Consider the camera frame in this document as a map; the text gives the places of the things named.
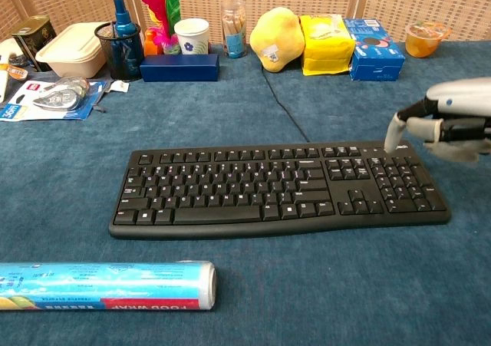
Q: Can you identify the correction tape blister pack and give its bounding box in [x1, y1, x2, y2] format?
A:
[0, 76, 109, 123]

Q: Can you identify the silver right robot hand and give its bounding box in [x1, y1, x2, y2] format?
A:
[384, 77, 491, 163]

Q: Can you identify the dark blue rectangular box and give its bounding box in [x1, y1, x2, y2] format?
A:
[139, 53, 220, 83]

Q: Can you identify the blue cookie box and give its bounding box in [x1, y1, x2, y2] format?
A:
[342, 17, 406, 82]

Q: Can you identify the blue carpet table cover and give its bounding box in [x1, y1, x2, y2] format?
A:
[0, 41, 491, 346]

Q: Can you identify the yellow plush toy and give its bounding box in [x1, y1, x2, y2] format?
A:
[249, 6, 306, 74]

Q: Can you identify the orange small bottle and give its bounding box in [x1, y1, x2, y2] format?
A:
[143, 29, 160, 58]

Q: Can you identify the yellow tissue pack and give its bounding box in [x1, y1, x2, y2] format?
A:
[299, 14, 357, 77]

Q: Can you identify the blue food wrap roll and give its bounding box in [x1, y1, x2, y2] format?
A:
[0, 260, 218, 311]

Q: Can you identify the black computer keyboard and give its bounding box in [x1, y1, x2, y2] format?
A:
[108, 140, 452, 241]

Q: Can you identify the clear plastic snack jar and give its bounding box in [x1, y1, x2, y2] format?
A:
[221, 0, 248, 59]

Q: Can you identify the white tube with label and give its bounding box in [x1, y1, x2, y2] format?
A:
[0, 38, 30, 104]

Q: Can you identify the dark green tin can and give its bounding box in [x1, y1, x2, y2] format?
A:
[10, 15, 58, 73]

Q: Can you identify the black mesh pen holder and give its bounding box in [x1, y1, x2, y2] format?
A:
[94, 21, 145, 83]

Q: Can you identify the colourful feather shuttlecock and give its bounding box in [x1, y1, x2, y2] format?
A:
[129, 0, 189, 55]

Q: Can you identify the orange fruit jelly cup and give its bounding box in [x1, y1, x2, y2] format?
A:
[404, 21, 453, 59]

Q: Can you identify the beige lidded lunch box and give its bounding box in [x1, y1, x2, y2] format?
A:
[35, 21, 110, 79]

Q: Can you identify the black keyboard cable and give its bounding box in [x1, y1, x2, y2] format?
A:
[261, 66, 311, 143]

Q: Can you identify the blue spray bottle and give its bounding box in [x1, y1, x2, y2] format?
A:
[112, 0, 138, 38]

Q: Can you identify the wooden rattan folding screen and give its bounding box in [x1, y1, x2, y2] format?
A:
[0, 0, 491, 47]

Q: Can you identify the white paper cup blue flower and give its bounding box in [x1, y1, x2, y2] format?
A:
[173, 18, 210, 56]

